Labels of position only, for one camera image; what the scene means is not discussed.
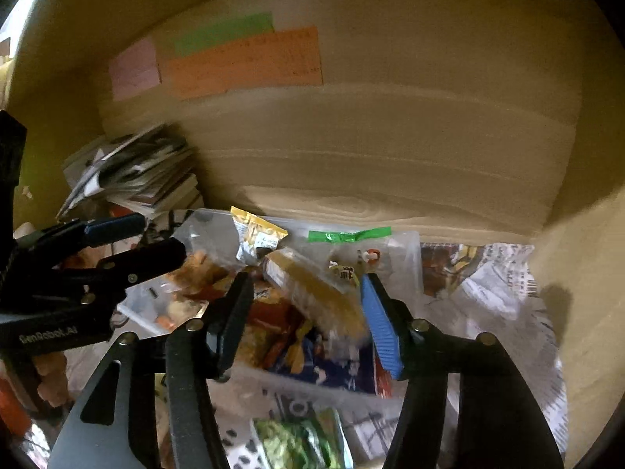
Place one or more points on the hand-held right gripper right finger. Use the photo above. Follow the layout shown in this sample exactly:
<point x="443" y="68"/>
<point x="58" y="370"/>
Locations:
<point x="382" y="330"/>

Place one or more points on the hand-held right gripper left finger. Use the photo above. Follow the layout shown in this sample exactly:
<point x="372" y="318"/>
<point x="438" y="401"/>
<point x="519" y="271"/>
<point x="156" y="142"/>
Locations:
<point x="234" y="320"/>

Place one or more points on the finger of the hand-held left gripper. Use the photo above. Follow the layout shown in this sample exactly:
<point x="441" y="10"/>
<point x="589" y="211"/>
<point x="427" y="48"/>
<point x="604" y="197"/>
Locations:
<point x="146" y="256"/>
<point x="107" y="228"/>

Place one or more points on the red snack packet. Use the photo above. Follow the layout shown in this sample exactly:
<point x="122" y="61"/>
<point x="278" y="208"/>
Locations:
<point x="273" y="320"/>

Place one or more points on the orange cracker stick packet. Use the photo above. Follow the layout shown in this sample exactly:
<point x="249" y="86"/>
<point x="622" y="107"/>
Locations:
<point x="198" y="266"/>

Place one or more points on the orange rice cracker packet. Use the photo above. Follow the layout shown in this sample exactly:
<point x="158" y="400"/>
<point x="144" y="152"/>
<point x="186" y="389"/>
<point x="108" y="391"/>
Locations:
<point x="176" y="310"/>

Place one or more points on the blue chip packet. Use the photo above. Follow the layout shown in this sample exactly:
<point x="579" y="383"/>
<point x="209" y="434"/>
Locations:
<point x="334" y="371"/>

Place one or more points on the clear plastic container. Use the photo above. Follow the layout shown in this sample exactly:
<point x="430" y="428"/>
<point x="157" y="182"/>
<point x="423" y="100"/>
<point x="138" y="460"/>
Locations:
<point x="403" y="259"/>

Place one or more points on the clear biscuit packet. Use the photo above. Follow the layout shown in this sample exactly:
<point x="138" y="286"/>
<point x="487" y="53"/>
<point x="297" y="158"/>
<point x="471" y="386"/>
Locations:
<point x="312" y="288"/>

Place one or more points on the yellow noodle snack packet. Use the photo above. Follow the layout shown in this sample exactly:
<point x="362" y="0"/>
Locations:
<point x="256" y="232"/>

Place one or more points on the clear packet with green seal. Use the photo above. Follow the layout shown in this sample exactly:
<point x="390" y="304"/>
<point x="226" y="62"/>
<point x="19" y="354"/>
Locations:
<point x="349" y="236"/>

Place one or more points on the stack of papers and books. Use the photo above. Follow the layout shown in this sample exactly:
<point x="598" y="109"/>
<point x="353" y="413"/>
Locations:
<point x="136" y="171"/>

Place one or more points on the printed newspaper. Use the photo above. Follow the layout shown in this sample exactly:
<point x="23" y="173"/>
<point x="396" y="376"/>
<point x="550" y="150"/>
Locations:
<point x="493" y="298"/>

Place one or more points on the green snack packet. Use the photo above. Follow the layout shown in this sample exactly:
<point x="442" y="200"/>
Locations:
<point x="298" y="439"/>

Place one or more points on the pink sticky note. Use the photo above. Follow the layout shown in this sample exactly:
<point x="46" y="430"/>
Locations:
<point x="134" y="71"/>

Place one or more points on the wooden desk shelf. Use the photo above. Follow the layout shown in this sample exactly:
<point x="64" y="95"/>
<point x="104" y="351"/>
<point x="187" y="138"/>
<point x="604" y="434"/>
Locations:
<point x="390" y="132"/>

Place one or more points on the orange sticky note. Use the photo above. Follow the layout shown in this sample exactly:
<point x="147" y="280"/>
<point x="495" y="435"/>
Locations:
<point x="244" y="66"/>

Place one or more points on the green sticky note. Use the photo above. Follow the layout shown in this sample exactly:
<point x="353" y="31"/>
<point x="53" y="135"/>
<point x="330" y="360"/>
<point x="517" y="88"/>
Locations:
<point x="224" y="34"/>

